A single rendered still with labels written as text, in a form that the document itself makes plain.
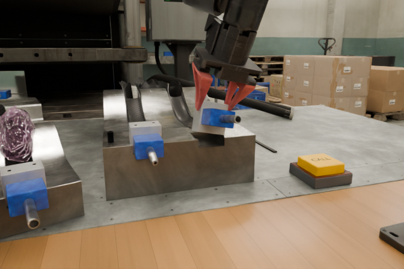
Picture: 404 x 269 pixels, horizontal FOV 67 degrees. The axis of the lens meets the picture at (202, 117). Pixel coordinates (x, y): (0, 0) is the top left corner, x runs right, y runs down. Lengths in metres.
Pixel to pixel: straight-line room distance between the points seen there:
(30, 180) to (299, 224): 0.37
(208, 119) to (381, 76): 4.63
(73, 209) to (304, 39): 8.12
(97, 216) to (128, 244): 0.09
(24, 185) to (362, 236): 0.44
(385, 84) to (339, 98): 0.83
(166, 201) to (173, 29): 0.97
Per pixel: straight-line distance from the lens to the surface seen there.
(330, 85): 4.34
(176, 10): 1.39
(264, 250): 0.42
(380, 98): 5.07
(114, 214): 0.49
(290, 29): 8.24
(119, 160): 0.51
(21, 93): 1.32
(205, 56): 0.48
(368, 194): 0.61
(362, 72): 4.59
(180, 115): 0.73
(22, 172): 0.47
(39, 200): 0.44
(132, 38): 1.22
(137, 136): 0.50
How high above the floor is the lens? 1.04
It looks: 13 degrees down
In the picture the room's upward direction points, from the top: straight up
